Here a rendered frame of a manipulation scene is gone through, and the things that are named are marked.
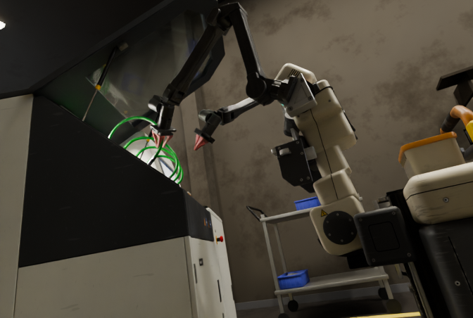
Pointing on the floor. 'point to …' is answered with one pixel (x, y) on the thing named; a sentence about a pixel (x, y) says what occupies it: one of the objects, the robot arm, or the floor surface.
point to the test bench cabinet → (112, 284)
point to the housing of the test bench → (13, 188)
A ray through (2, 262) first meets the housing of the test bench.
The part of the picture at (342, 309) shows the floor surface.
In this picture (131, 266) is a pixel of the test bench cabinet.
